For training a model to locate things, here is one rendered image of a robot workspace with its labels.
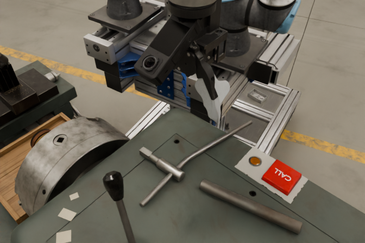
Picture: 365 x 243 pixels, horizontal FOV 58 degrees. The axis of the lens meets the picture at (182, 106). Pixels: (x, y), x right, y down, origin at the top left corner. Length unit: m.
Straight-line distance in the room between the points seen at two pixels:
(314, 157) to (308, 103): 0.57
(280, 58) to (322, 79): 1.82
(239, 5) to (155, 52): 0.66
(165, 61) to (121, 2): 0.95
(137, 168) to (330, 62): 2.88
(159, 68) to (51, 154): 0.44
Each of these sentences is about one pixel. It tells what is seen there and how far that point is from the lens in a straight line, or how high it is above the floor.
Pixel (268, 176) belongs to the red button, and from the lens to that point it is 0.72.
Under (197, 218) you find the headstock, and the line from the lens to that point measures 0.66.
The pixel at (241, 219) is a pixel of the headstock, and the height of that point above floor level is 1.25.
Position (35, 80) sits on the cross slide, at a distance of 1.52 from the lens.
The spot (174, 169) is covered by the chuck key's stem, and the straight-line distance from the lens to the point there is 0.69.
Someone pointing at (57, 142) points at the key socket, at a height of 1.23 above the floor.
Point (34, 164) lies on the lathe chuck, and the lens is 0.86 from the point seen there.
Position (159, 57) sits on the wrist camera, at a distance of 0.48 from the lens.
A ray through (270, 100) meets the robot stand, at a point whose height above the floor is 0.21.
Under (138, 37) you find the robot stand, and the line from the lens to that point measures 1.48.
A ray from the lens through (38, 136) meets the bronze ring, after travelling 1.05.
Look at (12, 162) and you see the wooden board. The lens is 1.34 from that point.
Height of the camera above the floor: 1.84
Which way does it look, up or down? 43 degrees down
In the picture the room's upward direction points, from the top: straight up
